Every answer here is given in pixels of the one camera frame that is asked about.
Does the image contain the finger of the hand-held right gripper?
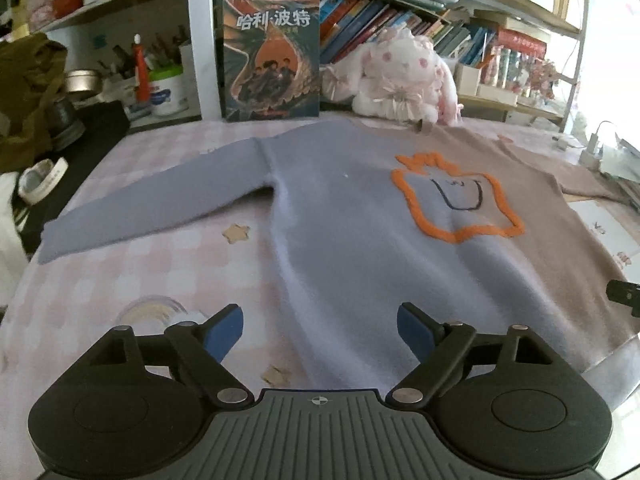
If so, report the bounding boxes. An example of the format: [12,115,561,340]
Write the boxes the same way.
[605,280,640,319]

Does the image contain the black cloth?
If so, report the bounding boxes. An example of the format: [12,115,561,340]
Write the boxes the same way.
[30,100,132,256]

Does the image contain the brown bag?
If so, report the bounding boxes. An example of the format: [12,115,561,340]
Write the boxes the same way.
[0,34,69,172]

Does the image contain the blue and beige sweater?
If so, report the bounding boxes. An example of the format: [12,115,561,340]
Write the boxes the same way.
[39,117,640,407]

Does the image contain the white tape roll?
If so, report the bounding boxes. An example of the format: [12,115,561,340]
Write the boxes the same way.
[18,157,70,205]

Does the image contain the white charger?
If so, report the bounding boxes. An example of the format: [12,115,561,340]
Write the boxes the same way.
[555,120,622,171]

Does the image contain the red and white bottle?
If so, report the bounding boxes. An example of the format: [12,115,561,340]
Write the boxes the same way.
[132,33,151,106]

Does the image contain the row of books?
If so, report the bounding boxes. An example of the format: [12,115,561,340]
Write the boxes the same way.
[319,0,497,67]

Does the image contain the white pink plush bunny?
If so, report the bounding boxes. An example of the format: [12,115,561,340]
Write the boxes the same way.
[321,27,464,127]

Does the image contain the metal bowl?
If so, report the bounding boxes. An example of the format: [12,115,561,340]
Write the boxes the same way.
[63,68,104,104]

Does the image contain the pink artificial flowers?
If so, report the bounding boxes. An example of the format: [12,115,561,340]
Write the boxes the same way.
[524,57,560,102]

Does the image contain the white green-lid jar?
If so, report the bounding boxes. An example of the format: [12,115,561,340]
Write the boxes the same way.
[149,66,190,117]

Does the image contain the white storage box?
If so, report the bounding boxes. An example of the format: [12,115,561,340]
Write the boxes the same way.
[454,62,519,107]

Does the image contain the illustrated book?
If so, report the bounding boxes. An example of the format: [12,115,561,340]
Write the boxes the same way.
[222,0,321,122]

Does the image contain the pink checked tablecloth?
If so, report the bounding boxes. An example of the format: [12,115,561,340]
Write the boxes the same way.
[0,112,640,480]

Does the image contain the white shelf frame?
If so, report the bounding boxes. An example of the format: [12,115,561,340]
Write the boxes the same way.
[30,0,593,133]

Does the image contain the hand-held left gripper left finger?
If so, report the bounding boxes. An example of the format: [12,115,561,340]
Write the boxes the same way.
[86,303,252,407]

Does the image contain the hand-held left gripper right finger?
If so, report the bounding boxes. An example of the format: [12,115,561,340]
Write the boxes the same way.
[387,302,557,407]

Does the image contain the red printed box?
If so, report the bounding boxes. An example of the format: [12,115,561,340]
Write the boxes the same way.
[491,29,549,97]

